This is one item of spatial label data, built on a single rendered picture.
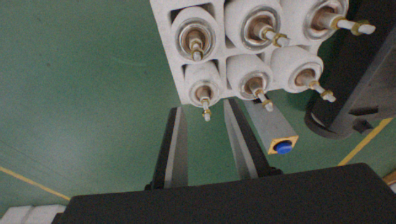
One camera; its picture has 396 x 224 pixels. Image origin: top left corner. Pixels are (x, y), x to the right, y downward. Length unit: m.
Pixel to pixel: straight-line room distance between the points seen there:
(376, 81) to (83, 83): 1.06
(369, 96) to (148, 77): 0.80
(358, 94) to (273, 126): 0.34
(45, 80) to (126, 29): 0.44
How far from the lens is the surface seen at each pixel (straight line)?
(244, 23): 0.29
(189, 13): 0.28
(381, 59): 0.65
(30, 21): 0.74
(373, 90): 0.72
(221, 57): 0.38
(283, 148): 0.44
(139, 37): 0.57
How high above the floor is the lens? 0.53
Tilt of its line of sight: 49 degrees down
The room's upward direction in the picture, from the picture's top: 176 degrees clockwise
